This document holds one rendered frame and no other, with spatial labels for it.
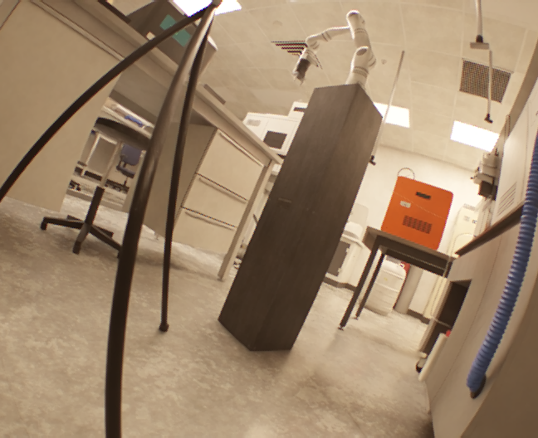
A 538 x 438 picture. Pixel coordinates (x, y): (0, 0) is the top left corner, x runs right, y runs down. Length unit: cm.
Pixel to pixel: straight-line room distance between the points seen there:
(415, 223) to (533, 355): 147
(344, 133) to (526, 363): 91
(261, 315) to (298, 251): 26
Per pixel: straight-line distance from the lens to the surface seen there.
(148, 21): 125
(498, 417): 63
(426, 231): 192
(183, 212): 140
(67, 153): 107
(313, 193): 98
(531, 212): 58
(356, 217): 500
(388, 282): 343
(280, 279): 96
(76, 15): 111
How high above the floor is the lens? 43
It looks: 2 degrees up
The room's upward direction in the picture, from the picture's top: 23 degrees clockwise
